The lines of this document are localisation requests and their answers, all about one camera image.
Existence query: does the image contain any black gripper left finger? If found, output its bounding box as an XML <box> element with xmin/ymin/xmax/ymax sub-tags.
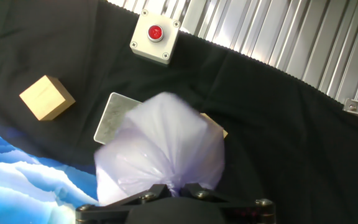
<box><xmin>75</xmin><ymin>183</ymin><xmax>172</xmax><ymax>224</ymax></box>

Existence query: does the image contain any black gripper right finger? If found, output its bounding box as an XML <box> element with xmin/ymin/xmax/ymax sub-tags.
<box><xmin>178</xmin><ymin>182</ymin><xmax>276</xmax><ymax>224</ymax></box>

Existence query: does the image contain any translucent purple plastic bag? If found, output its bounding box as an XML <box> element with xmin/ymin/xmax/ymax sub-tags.
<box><xmin>93</xmin><ymin>91</ymin><xmax>226</xmax><ymax>206</ymax></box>

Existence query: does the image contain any black cloth with blue print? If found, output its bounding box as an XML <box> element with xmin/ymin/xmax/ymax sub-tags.
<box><xmin>0</xmin><ymin>0</ymin><xmax>358</xmax><ymax>224</ymax></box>

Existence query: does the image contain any silver digital scale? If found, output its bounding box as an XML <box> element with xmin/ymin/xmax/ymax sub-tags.
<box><xmin>93</xmin><ymin>91</ymin><xmax>144</xmax><ymax>146</ymax></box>

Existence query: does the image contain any light wooden cube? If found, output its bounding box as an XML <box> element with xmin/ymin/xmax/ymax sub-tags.
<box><xmin>199</xmin><ymin>112</ymin><xmax>229</xmax><ymax>139</ymax></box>
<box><xmin>19</xmin><ymin>74</ymin><xmax>76</xmax><ymax>122</ymax></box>

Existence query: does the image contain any grey box with red button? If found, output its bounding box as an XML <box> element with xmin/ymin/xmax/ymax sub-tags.
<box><xmin>129</xmin><ymin>9</ymin><xmax>182</xmax><ymax>66</ymax></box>

